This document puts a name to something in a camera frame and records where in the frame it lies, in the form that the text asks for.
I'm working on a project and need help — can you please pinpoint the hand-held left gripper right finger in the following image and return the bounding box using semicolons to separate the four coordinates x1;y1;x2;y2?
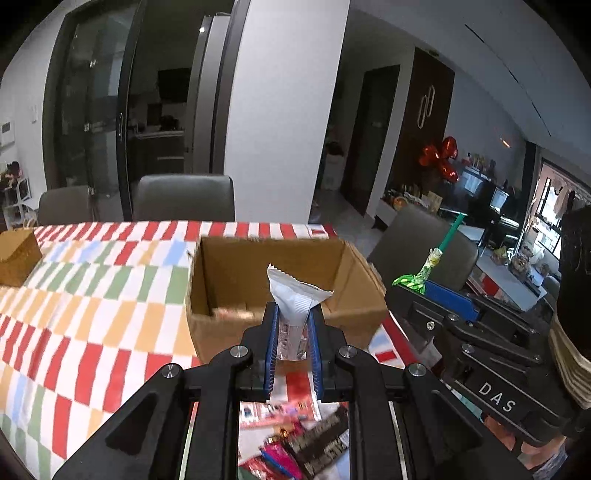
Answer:
308;305;532;480

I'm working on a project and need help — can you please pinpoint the cluttered sideboard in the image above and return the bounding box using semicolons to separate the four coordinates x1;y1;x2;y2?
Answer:
375;184;445;228

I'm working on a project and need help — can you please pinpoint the red snack packet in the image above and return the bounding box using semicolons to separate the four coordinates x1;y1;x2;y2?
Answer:
239;401;320;431

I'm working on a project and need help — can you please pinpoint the large cardboard box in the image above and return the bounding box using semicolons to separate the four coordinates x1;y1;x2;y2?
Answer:
185;235;389;365

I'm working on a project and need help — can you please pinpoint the small brown box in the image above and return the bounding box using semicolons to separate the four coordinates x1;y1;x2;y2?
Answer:
0;229;43;288

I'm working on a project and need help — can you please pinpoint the white snack packet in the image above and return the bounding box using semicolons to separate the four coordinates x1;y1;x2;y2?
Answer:
267;263;335;361

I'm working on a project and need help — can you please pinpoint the dark wooden door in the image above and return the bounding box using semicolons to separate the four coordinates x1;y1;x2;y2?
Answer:
341;65;401;217

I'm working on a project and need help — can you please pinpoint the black snack packet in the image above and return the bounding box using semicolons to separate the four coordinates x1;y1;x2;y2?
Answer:
283;405;350;477

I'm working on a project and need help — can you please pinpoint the low coffee table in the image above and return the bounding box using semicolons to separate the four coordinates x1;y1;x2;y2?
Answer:
468;247;543;311

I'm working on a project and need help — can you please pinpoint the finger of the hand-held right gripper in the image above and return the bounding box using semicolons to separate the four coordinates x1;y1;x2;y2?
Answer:
385;287;463;380
424;281;553;360

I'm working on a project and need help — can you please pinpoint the pink snack packet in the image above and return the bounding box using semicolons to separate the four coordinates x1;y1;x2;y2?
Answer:
259;438;306;480

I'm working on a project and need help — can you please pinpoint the colourful checkered tablecloth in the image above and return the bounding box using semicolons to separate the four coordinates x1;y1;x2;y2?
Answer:
0;220;444;480

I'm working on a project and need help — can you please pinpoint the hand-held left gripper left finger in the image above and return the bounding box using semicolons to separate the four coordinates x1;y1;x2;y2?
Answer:
52;302;280;480

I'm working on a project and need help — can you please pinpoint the grey chair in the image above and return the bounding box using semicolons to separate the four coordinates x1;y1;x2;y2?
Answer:
37;185;94;227
368;203;479;292
133;174;236;223

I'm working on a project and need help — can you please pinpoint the red foil balloon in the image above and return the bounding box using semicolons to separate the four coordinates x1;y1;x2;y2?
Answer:
418;137;461;184

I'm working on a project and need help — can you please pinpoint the white storage shelf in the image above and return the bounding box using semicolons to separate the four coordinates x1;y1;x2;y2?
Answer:
0;161;35;227

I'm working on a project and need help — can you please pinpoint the dark glass sliding door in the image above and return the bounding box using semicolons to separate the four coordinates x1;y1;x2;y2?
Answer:
44;4;139;222

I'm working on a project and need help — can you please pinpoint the green lollipop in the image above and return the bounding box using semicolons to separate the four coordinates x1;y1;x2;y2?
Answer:
392;213;464;295

